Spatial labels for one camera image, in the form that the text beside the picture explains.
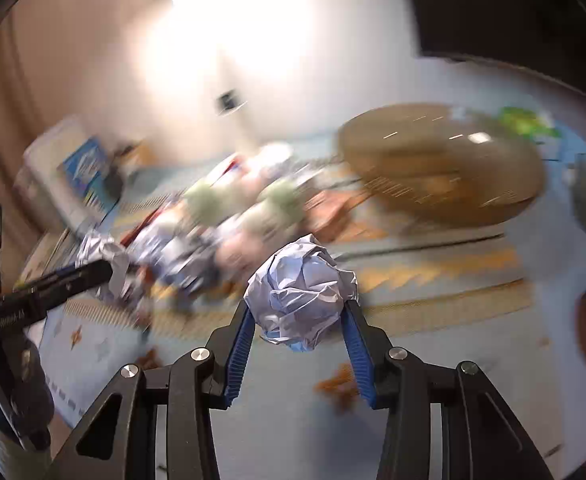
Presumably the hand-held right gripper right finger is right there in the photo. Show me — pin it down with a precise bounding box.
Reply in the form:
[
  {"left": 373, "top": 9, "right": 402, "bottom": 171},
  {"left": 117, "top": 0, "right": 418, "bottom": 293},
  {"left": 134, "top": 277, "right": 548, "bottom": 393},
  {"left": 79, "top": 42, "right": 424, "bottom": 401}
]
[{"left": 339, "top": 299, "right": 558, "bottom": 480}]

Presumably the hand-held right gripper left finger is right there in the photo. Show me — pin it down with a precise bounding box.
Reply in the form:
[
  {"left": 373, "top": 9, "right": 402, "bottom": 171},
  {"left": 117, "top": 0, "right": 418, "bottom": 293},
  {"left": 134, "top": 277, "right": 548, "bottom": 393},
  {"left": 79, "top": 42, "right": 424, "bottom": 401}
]
[{"left": 40, "top": 302, "right": 256, "bottom": 480}]

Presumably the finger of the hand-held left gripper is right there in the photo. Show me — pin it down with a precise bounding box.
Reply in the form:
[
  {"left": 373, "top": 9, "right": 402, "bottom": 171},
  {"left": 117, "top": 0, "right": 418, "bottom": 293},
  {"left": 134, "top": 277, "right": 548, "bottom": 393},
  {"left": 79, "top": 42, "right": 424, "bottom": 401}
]
[{"left": 27, "top": 259, "right": 115, "bottom": 312}]

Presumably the grey paper ball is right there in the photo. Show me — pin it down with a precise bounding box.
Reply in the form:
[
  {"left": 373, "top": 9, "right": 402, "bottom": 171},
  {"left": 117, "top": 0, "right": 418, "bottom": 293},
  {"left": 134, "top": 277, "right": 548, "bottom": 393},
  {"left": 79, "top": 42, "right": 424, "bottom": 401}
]
[{"left": 76, "top": 232, "right": 134, "bottom": 301}]

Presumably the orange cardboard box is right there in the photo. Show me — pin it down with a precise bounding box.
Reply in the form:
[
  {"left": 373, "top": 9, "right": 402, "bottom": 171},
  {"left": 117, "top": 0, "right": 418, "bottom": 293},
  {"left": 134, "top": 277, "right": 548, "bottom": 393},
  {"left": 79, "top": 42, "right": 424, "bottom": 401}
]
[{"left": 305, "top": 187, "right": 374, "bottom": 243}]

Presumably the small green white plush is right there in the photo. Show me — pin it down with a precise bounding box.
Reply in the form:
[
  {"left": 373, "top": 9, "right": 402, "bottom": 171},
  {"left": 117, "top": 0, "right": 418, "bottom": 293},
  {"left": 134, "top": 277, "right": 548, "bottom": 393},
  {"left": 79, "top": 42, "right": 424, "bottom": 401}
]
[{"left": 185, "top": 180, "right": 229, "bottom": 223}]

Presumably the pastel caterpillar plush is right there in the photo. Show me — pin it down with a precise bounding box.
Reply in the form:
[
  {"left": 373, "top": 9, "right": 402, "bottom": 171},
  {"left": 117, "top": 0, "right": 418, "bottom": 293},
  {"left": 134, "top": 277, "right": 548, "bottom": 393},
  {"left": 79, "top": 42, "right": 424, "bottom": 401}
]
[{"left": 218, "top": 180, "right": 314, "bottom": 281}]

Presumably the gold wire basket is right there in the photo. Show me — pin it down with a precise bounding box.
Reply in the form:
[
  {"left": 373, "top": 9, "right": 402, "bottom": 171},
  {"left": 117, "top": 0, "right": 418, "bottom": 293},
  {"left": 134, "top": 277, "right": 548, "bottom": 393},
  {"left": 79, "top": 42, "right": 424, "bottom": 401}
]
[{"left": 337, "top": 102, "right": 548, "bottom": 226}]

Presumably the person's left forearm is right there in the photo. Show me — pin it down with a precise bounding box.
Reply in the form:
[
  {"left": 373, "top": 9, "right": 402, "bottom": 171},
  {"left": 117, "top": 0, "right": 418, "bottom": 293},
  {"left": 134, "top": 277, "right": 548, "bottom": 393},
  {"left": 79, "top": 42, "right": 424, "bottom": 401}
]
[{"left": 0, "top": 410, "right": 56, "bottom": 480}]

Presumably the blue patterned mat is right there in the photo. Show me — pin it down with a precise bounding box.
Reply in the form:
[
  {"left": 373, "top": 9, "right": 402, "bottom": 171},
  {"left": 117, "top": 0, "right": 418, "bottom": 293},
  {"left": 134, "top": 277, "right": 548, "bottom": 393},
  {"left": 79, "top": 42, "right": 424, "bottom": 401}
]
[{"left": 20, "top": 110, "right": 581, "bottom": 480}]

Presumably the blue book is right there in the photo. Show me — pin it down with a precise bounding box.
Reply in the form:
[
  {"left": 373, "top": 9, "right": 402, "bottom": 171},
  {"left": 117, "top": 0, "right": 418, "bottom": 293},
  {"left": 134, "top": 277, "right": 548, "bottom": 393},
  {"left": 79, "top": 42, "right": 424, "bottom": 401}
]
[{"left": 63, "top": 137, "right": 119, "bottom": 211}]

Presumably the stack of white books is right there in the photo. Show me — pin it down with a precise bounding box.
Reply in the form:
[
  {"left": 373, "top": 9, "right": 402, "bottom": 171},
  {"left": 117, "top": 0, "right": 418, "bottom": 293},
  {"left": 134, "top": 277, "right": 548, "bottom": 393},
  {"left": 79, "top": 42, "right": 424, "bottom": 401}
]
[{"left": 16, "top": 115, "right": 104, "bottom": 226}]

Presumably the green white packet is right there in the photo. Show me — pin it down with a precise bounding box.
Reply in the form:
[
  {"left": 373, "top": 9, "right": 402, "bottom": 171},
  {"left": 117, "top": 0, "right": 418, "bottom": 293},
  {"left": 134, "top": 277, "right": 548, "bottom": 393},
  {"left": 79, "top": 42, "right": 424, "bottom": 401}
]
[{"left": 495, "top": 105, "right": 561, "bottom": 141}]

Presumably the black monitor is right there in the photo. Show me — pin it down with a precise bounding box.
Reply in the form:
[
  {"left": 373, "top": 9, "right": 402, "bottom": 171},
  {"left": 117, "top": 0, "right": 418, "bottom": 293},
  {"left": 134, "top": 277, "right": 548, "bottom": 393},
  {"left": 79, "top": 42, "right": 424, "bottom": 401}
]
[{"left": 403, "top": 0, "right": 586, "bottom": 91}]

